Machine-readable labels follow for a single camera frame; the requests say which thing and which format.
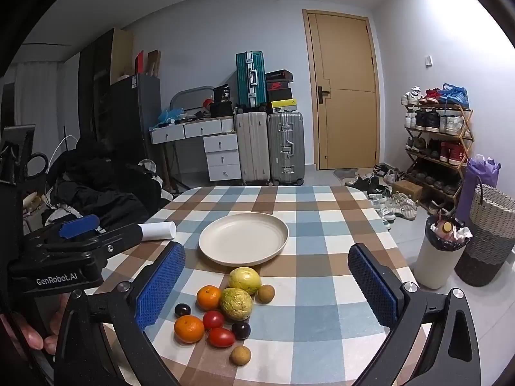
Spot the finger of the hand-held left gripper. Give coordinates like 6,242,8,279
23,214,106,250
44,224,145,267

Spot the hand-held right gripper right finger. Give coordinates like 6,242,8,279
347,242,481,386

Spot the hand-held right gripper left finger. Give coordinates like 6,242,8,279
54,241,186,386

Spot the orange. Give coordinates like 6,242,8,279
196,285,223,311
174,315,205,344

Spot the wrinkled yellow passion fruit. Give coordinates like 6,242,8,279
220,287,254,321

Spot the cream round plate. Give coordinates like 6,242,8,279
198,212,290,267

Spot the person's left hand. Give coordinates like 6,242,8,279
0,293,71,356

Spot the white paper roll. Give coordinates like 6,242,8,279
137,221,177,242

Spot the black clothes pile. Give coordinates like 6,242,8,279
42,134,173,230

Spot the round red tomato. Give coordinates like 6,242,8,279
202,310,225,331

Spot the checked tablecloth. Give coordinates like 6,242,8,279
92,185,431,386

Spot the white trash bin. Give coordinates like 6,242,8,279
414,214,473,290

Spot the oblong red tomato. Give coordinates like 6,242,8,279
207,327,236,348

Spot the smooth yellow passion fruit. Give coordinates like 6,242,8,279
229,267,262,295

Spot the scattered sneakers pile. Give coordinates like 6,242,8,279
345,164,419,231

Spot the brown cardboard box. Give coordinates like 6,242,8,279
392,180,423,202

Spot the grey door mat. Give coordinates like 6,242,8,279
333,168,377,181

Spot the dark grey fridge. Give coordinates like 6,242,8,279
109,73,162,170

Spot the woven laundry basket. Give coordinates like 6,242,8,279
454,184,515,287

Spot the white desk with drawers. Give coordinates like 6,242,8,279
151,116,242,181

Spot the blue plastic bag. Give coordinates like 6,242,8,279
158,107,186,125

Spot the dark tall wardrobe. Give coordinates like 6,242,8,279
78,28,117,145

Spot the purple bag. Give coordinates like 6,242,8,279
456,155,501,222

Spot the grey framed mirror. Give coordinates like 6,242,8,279
170,86,216,117

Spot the wooden door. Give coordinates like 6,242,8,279
303,9,381,170

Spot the beige suitcase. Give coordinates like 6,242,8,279
236,111,271,186

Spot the silver suitcase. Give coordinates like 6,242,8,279
267,112,305,186

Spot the shelved assorted shoes collection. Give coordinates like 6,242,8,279
401,84,471,215

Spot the large cardboard sheet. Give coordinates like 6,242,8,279
110,28,134,85

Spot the wooden shoe rack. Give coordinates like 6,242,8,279
402,102,475,210

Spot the small brown cardboard piece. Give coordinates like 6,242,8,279
147,50,162,77

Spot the teal suitcase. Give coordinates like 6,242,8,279
236,51,268,108

